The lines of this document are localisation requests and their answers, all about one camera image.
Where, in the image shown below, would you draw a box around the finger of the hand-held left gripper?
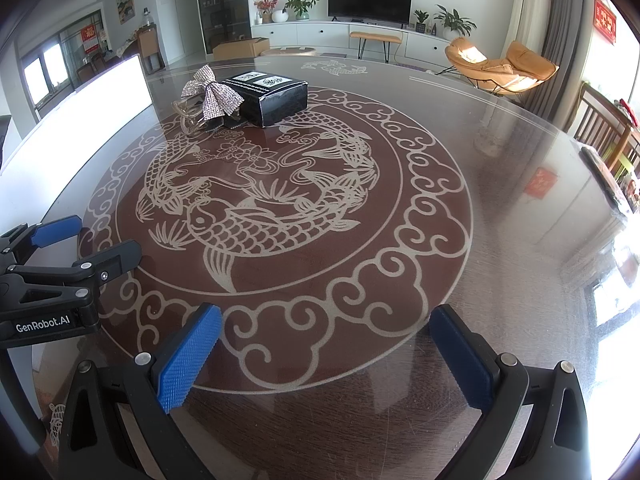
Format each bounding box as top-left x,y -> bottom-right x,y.
0,215 -> 83,267
0,239 -> 144,311

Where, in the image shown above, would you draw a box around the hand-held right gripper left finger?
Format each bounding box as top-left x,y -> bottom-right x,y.
50,302 -> 224,480

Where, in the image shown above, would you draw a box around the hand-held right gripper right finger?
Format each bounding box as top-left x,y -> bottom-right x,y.
429,304 -> 593,480

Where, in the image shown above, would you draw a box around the round glass fish-pattern desktop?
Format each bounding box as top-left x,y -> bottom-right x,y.
0,55 -> 640,480

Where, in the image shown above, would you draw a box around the white foam board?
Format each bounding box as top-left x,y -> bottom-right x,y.
0,53 -> 153,171

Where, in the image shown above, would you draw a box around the amber hair claw clip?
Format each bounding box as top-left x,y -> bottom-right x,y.
171,99 -> 207,135

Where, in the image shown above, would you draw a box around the dark framed balcony door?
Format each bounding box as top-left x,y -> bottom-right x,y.
20,7 -> 108,111

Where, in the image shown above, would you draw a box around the silver glitter bow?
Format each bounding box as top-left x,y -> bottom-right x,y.
181,65 -> 247,123

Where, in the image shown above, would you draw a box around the brown wooden sideboard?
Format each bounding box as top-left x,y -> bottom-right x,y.
137,25 -> 166,73

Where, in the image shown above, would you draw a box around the black cardboard box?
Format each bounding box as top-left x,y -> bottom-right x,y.
220,71 -> 309,128

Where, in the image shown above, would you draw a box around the dark flat object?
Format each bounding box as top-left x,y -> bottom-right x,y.
580,147 -> 631,216

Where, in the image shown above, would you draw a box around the brown cardboard box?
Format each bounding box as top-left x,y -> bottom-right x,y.
212,36 -> 271,61

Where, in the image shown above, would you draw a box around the dark glass display cabinet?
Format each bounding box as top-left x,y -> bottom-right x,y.
194,0 -> 249,56

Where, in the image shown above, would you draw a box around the brown wooden chair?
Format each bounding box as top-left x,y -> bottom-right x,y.
572,81 -> 640,181

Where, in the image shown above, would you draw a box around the red flowers in vase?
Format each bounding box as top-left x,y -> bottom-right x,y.
254,0 -> 282,24

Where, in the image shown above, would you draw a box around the white television cabinet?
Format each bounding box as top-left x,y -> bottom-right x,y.
250,20 -> 453,61

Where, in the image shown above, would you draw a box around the red cloth item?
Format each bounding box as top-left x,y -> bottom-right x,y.
617,99 -> 640,128

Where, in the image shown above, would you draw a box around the orange lounge chair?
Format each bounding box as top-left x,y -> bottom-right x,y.
440,36 -> 560,96

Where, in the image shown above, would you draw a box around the green plant in pale pot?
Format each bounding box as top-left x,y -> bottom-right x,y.
284,0 -> 320,21

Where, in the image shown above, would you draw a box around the wooden bench with metal legs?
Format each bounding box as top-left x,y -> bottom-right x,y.
349,31 -> 403,63

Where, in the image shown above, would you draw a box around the large leafy potted plant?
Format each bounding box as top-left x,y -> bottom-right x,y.
432,4 -> 477,41

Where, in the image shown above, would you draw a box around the grey curtain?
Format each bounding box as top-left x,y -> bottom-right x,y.
515,0 -> 598,131

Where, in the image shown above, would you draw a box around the cream covered standing air conditioner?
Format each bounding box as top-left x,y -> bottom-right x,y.
501,0 -> 555,61

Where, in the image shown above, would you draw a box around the black television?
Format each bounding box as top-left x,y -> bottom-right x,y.
327,0 -> 414,25

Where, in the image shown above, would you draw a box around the red wall hanging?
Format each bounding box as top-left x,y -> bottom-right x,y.
593,0 -> 618,43

